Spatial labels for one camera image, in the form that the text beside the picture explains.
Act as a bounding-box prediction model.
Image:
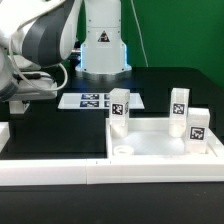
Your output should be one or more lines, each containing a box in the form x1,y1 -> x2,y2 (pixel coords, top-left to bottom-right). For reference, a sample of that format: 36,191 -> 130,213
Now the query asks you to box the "white thin cable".
129,0 -> 149,68

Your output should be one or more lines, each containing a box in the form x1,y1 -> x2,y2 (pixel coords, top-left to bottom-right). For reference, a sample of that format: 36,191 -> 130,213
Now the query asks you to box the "white marker sheet with tags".
58,93 -> 144,110

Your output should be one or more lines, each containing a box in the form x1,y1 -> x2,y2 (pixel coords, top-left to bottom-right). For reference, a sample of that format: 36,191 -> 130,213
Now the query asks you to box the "white square table top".
106,118 -> 224,164

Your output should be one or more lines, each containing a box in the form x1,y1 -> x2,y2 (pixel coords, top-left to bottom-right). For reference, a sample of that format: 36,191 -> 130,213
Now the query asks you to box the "white U-shaped obstacle fence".
0,119 -> 224,186

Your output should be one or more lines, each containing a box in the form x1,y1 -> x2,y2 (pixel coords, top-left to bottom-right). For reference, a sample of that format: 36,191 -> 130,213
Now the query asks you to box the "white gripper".
0,54 -> 57,102

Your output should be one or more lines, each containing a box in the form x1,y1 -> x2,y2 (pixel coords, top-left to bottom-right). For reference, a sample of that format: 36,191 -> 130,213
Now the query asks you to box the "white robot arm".
0,0 -> 131,101

